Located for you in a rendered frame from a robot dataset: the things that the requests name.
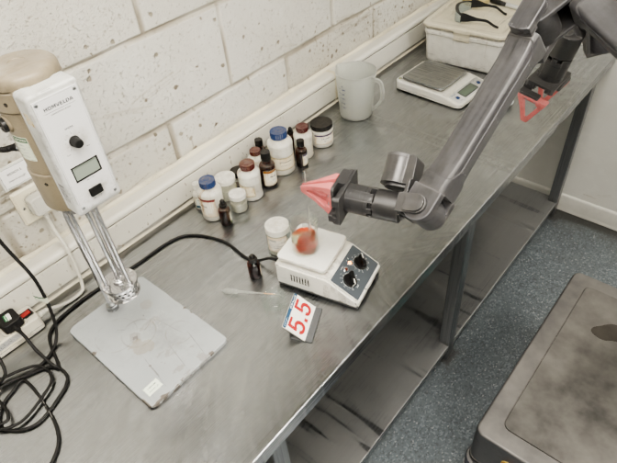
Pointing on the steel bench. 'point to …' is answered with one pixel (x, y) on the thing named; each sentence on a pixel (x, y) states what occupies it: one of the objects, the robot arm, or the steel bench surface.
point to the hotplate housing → (310, 282)
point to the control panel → (354, 273)
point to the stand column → (88, 261)
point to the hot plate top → (323, 258)
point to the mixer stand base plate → (150, 343)
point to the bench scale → (440, 84)
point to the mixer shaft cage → (120, 285)
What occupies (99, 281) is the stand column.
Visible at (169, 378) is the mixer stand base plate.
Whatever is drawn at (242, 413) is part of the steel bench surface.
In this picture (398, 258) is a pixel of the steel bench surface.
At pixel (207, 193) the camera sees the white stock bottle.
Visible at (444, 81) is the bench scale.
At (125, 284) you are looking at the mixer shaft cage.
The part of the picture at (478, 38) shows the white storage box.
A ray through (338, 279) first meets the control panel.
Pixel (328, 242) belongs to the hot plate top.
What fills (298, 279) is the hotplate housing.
